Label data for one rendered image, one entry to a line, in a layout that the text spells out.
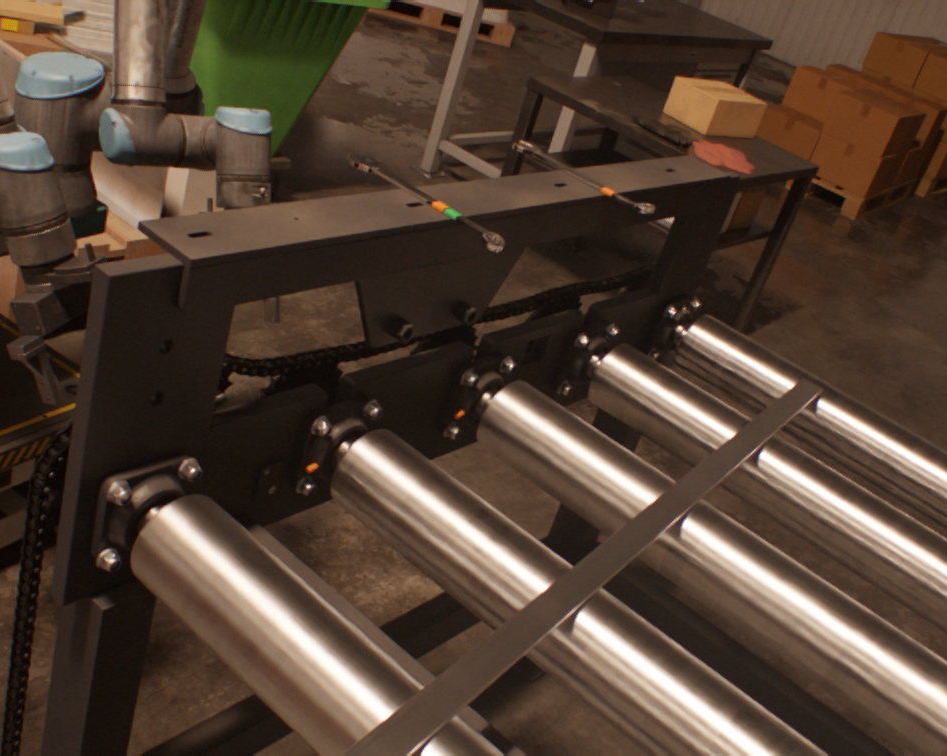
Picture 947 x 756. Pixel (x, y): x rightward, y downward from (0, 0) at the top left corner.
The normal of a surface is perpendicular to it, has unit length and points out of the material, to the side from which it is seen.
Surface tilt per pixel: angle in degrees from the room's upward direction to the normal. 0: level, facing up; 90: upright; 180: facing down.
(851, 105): 90
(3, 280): 90
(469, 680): 0
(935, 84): 90
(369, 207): 0
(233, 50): 101
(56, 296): 67
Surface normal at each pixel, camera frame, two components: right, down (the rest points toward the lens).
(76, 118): 0.57, 0.50
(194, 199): 0.76, 0.49
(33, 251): 0.10, 0.42
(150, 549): -0.45, -0.17
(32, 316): -0.40, 0.44
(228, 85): 0.57, 0.67
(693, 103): -0.76, 0.11
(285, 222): 0.28, -0.84
